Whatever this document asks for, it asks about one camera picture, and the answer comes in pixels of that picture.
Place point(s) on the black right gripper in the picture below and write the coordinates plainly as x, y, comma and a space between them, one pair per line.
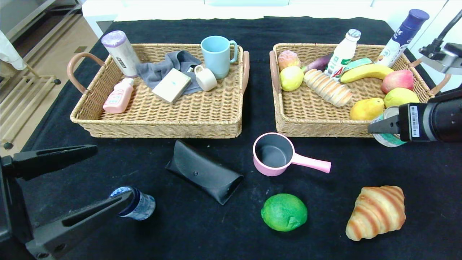
411, 121

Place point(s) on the grey cloth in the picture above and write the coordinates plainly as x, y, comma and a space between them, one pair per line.
158, 69

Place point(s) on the white counter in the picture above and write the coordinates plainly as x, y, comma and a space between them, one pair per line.
162, 11

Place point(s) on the white tumbler with purple lid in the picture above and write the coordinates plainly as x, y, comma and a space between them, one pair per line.
122, 53

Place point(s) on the tin can with green label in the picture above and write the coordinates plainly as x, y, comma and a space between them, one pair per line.
388, 141

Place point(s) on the yellow pear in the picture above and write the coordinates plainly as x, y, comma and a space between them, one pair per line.
365, 109

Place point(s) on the light blue mug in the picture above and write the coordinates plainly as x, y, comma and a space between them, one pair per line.
216, 59

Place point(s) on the green lime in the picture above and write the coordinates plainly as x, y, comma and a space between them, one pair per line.
283, 212

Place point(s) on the yellow banana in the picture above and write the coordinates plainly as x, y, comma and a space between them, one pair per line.
368, 71

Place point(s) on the yellow-green apple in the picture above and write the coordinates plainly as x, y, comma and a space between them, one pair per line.
291, 78

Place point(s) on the red peach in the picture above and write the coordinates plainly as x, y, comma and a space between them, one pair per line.
397, 80

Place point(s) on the white bottle with blue cap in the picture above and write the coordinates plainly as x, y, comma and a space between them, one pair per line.
402, 35

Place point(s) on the long striped bread loaf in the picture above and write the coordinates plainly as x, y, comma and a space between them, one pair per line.
328, 87

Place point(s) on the white milk bottle green label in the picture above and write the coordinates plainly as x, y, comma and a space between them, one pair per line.
343, 53

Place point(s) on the wicker basket with household items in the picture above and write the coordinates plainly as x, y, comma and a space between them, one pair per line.
187, 115

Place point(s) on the white hanging fabric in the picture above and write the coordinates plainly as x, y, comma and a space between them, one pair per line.
9, 54

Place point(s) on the pink lotion bottle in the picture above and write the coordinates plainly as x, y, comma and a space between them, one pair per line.
118, 97

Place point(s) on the yellow lemon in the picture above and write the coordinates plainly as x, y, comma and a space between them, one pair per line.
400, 96

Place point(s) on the pink bumpy fruit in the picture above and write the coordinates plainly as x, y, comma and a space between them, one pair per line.
288, 59

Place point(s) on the small cream cup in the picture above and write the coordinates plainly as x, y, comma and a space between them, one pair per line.
207, 79

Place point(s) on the striped croissant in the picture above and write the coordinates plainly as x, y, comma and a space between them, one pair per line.
377, 213

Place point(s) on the purple eggplant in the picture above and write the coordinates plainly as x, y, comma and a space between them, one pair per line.
317, 64

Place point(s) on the beige soap box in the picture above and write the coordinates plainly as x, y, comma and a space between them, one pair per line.
171, 86

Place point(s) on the wicker basket with food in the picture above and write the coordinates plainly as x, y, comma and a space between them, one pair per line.
325, 119

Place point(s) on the green snack pack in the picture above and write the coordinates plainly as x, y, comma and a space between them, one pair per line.
359, 63

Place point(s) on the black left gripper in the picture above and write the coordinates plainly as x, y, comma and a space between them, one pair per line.
8, 202

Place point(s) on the black glasses case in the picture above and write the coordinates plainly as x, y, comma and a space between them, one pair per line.
202, 171

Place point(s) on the gold metal rolling rack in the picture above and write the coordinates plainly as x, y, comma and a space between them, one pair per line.
21, 94

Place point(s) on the pink saucepan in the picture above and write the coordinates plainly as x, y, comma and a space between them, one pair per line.
272, 151

